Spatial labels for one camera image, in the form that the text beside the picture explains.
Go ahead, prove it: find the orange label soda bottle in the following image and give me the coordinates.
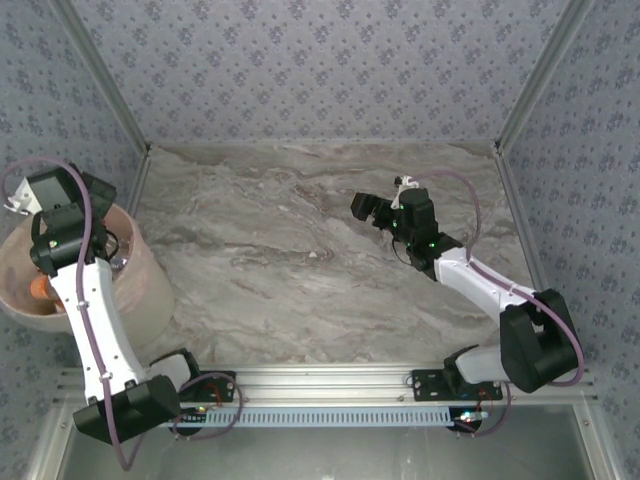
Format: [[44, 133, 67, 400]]
[[29, 277, 54, 302]]

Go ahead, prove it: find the beige round bin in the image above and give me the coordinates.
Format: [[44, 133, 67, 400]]
[[0, 202, 176, 349]]

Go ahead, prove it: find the aluminium frame bar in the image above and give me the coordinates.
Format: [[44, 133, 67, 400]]
[[24, 399, 71, 480], [572, 399, 619, 480], [124, 149, 154, 216], [494, 149, 549, 294]]

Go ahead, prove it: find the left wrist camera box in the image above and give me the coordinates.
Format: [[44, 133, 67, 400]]
[[3, 178, 37, 216]]

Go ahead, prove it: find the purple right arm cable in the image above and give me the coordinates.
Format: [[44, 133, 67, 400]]
[[412, 169, 586, 387]]

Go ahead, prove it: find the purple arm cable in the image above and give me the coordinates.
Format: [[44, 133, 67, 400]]
[[412, 169, 586, 387], [2, 155, 146, 472]]

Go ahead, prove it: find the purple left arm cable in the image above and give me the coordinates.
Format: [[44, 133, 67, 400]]
[[2, 155, 146, 472]]

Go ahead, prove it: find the aluminium frame post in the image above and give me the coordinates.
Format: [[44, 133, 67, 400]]
[[492, 0, 599, 154], [49, 0, 154, 154]]

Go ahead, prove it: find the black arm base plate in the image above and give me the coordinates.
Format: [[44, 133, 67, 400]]
[[410, 368, 504, 402], [192, 369, 239, 404]]

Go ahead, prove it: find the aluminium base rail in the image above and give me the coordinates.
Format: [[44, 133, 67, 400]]
[[57, 366, 599, 407]]

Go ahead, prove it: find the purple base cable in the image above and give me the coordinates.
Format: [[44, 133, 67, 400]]
[[452, 382, 514, 439], [177, 372, 246, 442]]

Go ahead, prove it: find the slotted grey cable duct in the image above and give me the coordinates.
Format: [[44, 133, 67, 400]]
[[167, 405, 451, 429]]

